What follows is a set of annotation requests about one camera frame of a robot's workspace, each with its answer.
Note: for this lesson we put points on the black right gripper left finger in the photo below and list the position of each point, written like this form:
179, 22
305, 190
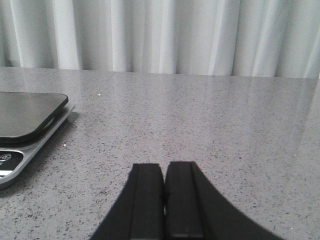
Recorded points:
138, 213

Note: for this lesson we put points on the silver digital kitchen scale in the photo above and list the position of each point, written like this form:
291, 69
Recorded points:
27, 121

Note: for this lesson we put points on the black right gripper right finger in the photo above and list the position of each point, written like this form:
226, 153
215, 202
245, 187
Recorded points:
195, 210

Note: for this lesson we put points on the white pleated curtain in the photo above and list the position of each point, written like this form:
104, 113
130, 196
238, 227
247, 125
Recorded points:
260, 38

